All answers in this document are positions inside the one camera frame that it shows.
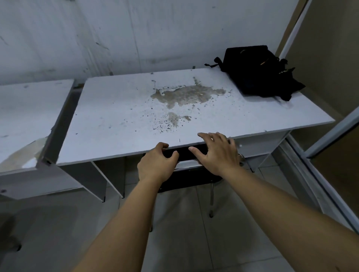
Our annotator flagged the person's left hand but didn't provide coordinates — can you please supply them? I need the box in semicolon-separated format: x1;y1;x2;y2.
136;142;180;185

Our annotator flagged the person's right hand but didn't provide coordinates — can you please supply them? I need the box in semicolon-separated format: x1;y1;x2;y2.
188;132;242;177

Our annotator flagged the black padded chair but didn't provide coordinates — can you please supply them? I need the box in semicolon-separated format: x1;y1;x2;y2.
143;144;247;233

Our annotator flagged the black backpack with orange zippers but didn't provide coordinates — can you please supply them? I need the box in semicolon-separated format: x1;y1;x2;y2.
205;44;306;102

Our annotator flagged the person's left forearm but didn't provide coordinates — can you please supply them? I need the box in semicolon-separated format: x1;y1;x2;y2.
71;178;166;272

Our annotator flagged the person's right forearm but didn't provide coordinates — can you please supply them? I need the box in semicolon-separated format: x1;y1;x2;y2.
221;165;359;272

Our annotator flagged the white table drawer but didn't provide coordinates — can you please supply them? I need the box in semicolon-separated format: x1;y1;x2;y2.
233;132;289;166

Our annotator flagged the stained white table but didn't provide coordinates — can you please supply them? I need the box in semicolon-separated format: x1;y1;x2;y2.
56;67;336;202

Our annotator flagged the printed brown cardboard sheet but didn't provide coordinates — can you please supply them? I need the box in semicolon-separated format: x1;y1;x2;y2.
310;132;359;218

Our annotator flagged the white table with peeled patch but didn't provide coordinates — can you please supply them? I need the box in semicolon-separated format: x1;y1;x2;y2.
0;79;76;200

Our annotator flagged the plain brown cardboard sheet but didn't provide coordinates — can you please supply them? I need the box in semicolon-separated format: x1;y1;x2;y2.
286;0;359;152

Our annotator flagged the narrow brown cardboard strip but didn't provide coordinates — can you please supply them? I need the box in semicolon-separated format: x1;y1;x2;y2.
274;0;309;56

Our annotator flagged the white metal window frame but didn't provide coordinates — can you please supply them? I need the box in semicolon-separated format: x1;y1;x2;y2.
272;0;359;233

